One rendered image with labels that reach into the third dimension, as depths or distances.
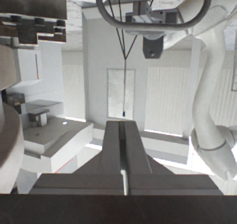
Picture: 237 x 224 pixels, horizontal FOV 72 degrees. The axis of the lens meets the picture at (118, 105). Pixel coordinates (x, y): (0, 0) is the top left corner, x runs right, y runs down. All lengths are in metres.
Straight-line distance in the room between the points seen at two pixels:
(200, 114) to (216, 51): 0.23
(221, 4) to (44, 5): 1.04
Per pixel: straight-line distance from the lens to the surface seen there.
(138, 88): 3.14
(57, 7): 1.33
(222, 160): 0.77
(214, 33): 0.64
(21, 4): 1.33
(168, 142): 3.16
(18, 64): 4.18
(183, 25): 0.33
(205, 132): 0.72
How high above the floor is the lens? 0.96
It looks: 14 degrees up
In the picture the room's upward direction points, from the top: 179 degrees counter-clockwise
